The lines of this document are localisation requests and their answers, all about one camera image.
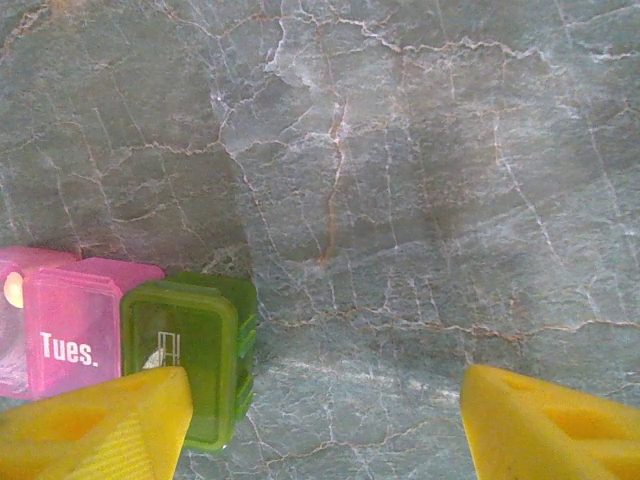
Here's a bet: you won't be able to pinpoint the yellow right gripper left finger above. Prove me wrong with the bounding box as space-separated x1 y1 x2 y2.
0 365 194 480

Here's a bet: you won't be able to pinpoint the round orange pill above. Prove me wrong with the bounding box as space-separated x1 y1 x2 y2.
2 271 26 309

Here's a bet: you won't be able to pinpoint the green pill box marked Sun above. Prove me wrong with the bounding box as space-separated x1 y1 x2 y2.
119 272 259 454

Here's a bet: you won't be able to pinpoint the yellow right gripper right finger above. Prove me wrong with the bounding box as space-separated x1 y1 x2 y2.
459 363 640 480

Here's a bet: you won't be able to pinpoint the pink pill box marked Tues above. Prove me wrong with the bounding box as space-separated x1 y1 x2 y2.
22 257 166 402

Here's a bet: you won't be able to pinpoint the pink pill box marked Mon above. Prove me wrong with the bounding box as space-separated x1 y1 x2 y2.
0 244 82 399

